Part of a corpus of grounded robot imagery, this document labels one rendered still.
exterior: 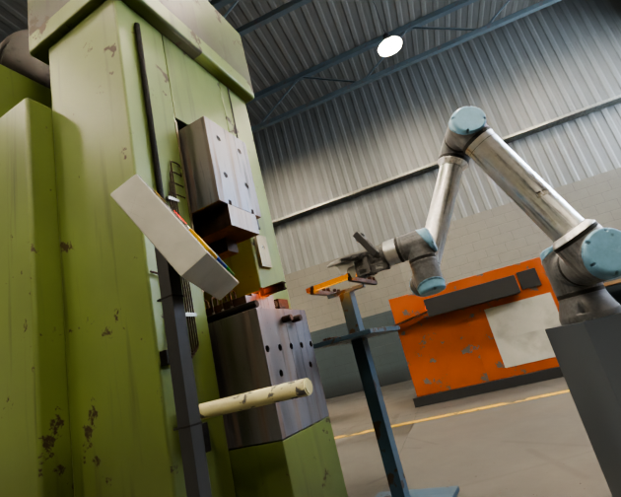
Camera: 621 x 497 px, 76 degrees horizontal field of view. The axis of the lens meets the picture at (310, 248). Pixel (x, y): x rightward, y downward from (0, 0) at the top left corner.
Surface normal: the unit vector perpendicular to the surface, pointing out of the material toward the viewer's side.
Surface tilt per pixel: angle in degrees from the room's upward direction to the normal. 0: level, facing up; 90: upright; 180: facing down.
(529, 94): 90
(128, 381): 90
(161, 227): 90
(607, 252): 94
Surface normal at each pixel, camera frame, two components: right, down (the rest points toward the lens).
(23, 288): -0.44, -0.16
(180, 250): -0.04, -0.29
